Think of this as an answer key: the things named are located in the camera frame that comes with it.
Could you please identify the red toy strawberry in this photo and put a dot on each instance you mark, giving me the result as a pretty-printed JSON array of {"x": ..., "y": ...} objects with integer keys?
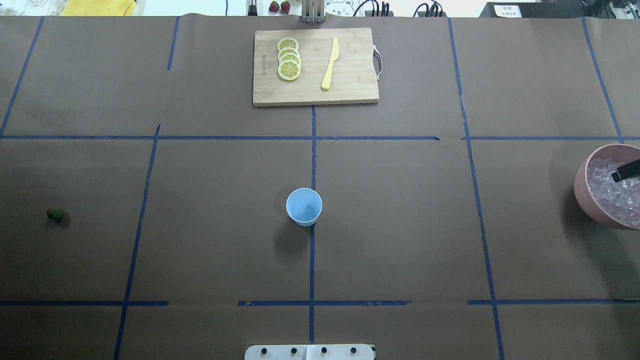
[{"x": 55, "y": 213}]

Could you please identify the lemon slice top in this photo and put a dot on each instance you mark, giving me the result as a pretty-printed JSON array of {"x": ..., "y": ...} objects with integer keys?
[{"x": 288, "y": 42}]

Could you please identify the aluminium frame post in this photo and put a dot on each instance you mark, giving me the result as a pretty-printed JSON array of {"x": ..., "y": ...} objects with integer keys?
[{"x": 313, "y": 11}]

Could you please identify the lemon slice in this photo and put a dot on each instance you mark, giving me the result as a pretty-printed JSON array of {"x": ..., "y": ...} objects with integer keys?
[
  {"x": 289, "y": 70},
  {"x": 287, "y": 50},
  {"x": 290, "y": 59},
  {"x": 288, "y": 42}
]

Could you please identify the bamboo cutting board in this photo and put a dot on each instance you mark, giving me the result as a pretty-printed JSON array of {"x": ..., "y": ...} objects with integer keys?
[{"x": 355, "y": 80}]

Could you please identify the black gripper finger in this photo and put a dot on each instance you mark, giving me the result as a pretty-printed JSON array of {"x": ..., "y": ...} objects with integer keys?
[{"x": 626, "y": 171}]

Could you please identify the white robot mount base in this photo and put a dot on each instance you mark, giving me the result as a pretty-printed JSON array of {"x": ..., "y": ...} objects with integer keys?
[{"x": 345, "y": 351}]

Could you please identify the lemon slice bottom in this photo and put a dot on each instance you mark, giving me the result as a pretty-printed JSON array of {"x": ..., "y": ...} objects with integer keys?
[{"x": 289, "y": 70}]

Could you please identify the strawberry on side table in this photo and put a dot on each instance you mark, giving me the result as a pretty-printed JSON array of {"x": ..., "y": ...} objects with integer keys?
[{"x": 274, "y": 7}]

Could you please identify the light blue plastic cup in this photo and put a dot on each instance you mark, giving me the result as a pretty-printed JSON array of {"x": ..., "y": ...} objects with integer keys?
[{"x": 304, "y": 206}]

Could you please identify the yellow cloth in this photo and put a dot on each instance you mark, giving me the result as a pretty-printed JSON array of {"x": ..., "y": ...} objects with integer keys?
[{"x": 99, "y": 8}]

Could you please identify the clear ice cubes pile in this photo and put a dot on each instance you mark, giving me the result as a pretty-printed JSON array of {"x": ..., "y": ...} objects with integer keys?
[{"x": 621, "y": 200}]

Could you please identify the pink bowl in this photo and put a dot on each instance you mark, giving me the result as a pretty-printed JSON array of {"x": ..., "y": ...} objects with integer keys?
[{"x": 619, "y": 153}]

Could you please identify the yellow plastic knife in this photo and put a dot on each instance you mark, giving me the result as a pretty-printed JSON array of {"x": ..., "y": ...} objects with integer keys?
[{"x": 333, "y": 57}]

